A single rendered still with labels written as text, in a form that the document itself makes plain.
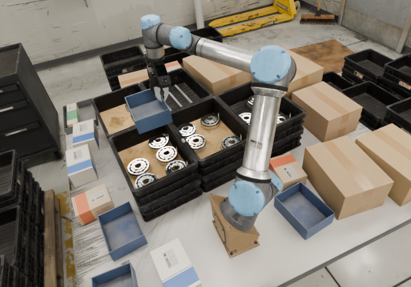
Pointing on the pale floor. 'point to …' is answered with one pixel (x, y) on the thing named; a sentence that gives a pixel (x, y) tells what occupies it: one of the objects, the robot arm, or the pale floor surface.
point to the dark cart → (25, 108)
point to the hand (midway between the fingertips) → (162, 100)
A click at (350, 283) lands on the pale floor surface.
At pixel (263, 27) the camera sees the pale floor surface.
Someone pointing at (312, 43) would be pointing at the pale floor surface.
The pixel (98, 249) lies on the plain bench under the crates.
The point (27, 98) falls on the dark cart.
